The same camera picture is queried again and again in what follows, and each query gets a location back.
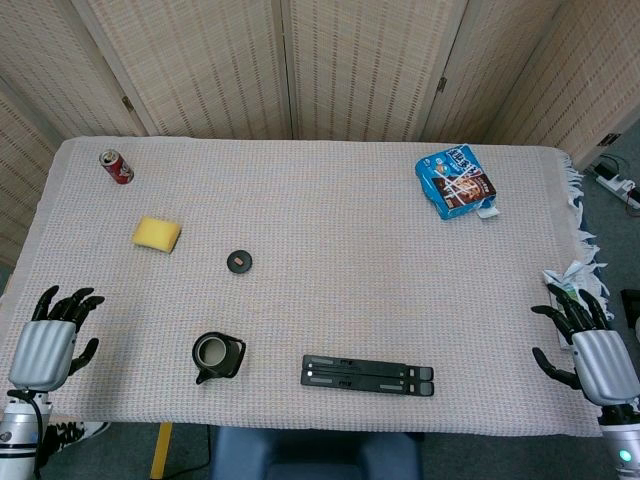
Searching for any red soda can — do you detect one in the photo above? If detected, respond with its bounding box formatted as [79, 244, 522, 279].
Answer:
[98, 149, 135, 186]

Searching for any black folding laptop stand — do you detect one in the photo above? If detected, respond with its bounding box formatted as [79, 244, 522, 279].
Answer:
[300, 354, 435, 398]

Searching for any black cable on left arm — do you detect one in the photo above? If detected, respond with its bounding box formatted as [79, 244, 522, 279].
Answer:
[6, 389, 46, 480]

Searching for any crumpled white paper package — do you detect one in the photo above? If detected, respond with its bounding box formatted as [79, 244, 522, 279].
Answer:
[542, 259, 609, 352]

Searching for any woven beige tablecloth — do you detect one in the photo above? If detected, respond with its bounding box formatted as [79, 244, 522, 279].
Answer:
[0, 136, 610, 438]

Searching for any small black round lid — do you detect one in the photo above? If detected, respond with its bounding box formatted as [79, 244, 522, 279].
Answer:
[226, 248, 255, 275]

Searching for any yellow sponge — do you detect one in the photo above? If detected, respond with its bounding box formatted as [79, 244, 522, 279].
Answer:
[132, 215, 183, 255]

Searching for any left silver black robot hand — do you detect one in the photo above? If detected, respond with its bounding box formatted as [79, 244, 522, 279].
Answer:
[8, 285, 106, 392]

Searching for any woven folding screen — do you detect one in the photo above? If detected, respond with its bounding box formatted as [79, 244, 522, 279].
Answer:
[0, 0, 640, 271]

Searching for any blue snack package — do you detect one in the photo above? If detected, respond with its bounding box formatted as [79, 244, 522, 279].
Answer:
[414, 142, 502, 222]

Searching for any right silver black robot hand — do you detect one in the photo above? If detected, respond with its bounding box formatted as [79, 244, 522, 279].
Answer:
[530, 283, 640, 407]

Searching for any white power strip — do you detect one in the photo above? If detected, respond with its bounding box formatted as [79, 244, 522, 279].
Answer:
[593, 162, 640, 210]

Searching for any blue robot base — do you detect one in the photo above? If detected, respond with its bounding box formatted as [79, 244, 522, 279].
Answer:
[208, 425, 425, 480]

